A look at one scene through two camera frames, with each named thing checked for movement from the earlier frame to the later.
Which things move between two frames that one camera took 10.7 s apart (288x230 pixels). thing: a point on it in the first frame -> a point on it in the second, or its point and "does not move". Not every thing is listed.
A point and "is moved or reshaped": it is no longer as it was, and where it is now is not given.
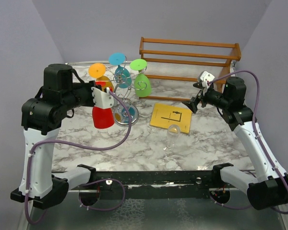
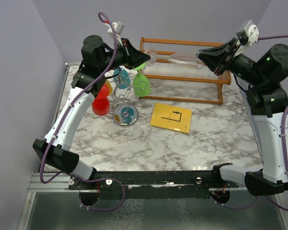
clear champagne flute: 173,130 -> 187,60
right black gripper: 193,104 -> 212,56
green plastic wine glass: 142,83 does not move
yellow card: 164,115 does not move
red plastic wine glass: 102,117 is moved or reshaped
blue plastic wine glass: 122,76 does not move
